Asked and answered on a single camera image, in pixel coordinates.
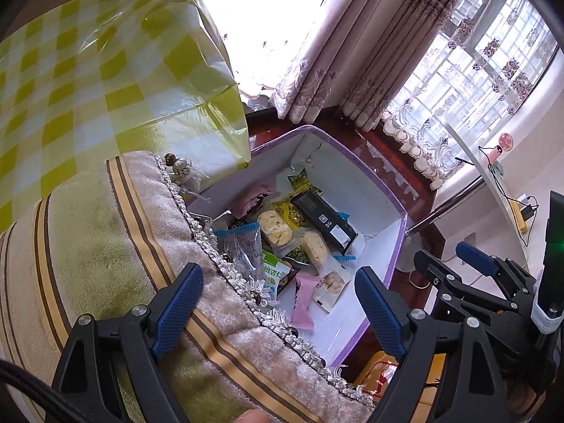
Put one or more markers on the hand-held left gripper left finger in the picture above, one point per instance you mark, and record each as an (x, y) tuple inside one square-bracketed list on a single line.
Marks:
[(176, 308)]

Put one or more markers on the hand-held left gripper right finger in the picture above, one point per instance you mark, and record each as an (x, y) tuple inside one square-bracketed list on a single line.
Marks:
[(379, 313)]

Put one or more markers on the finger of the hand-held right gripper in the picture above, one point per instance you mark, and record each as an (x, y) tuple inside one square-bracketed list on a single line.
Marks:
[(478, 257), (436, 268)]

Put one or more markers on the white nut packet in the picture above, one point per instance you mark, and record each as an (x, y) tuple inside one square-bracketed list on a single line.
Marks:
[(330, 288)]

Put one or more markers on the clear cookie packet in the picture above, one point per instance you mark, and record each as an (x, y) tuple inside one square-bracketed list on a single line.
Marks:
[(273, 229), (317, 251)]

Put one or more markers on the small green pea packet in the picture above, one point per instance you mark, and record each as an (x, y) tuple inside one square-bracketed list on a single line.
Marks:
[(302, 183), (296, 257)]

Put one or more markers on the green and white pea packet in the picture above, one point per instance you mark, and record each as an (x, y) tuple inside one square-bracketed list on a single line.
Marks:
[(273, 273)]

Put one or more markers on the white box with purple rim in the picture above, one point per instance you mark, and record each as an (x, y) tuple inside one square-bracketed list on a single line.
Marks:
[(352, 176)]

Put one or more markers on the yellow snack packet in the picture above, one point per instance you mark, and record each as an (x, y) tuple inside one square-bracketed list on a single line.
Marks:
[(288, 213)]

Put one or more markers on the person's left hand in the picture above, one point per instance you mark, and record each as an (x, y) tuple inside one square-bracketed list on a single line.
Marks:
[(252, 417)]

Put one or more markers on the chrome metal pole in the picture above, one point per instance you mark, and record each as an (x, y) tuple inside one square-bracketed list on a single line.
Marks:
[(440, 211)]

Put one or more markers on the yellow power strip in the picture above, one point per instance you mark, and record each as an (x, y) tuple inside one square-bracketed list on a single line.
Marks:
[(524, 220)]

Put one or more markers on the white curved table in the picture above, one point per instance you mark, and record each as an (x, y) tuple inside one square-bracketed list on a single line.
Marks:
[(498, 189)]

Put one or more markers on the striped plush blanket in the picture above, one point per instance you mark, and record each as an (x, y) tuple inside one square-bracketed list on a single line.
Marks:
[(88, 238)]

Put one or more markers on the pink desk fan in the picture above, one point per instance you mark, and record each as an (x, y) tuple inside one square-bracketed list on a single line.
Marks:
[(504, 142)]

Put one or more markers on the white lace sheer curtain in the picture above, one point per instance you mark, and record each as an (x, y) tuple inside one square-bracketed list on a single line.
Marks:
[(423, 141)]

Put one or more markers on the silver bead tassel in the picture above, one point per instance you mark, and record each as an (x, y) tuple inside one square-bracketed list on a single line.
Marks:
[(180, 167)]

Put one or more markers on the pink patterned curtain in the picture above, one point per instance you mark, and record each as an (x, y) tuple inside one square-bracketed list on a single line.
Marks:
[(352, 53)]

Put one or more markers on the yellow checked plastic tablecloth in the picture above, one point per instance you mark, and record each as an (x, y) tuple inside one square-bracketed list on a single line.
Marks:
[(88, 75)]

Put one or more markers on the window with metal grille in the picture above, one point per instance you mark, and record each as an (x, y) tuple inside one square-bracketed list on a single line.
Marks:
[(484, 4)]

